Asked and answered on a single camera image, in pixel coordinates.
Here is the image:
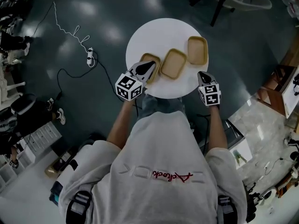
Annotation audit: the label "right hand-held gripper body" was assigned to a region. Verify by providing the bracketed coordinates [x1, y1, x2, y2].
[197, 70, 222, 108]

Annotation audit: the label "white power strip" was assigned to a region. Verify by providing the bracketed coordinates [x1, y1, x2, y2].
[86, 47, 95, 68]

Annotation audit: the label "person's blue jeans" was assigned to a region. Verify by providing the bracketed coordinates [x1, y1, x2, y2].
[136, 93, 185, 121]

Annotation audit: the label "small tan container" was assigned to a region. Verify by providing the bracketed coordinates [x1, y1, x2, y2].
[187, 35, 209, 67]
[139, 53, 162, 86]
[159, 48, 188, 80]

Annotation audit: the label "person's grey sweatshirt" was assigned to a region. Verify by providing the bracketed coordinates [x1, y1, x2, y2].
[59, 111, 249, 224]

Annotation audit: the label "white open box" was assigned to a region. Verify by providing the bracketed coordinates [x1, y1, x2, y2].
[227, 137, 253, 170]

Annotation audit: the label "person's right forearm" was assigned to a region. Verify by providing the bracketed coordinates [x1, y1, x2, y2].
[206, 105, 228, 155]

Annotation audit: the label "person's left forearm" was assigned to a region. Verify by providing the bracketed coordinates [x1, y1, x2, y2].
[106, 100, 139, 149]

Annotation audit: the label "black power cable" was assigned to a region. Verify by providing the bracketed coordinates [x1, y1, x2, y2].
[54, 51, 139, 116]

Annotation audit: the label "brown wooden cabinet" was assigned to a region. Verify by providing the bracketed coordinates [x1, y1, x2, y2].
[256, 63, 299, 126]

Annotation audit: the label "white drawer unit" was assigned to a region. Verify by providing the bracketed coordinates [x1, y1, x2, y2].
[17, 121, 63, 168]

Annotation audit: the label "black shoulder strap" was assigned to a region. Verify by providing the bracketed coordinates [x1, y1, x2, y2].
[217, 194, 235, 224]
[66, 190, 92, 224]

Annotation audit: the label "white power cable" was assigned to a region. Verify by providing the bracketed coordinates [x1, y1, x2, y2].
[52, 0, 92, 50]

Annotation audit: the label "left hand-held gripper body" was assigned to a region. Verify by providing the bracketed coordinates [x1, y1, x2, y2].
[114, 60, 157, 102]

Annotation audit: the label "white plastic chair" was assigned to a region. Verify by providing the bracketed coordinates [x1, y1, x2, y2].
[0, 70, 27, 105]

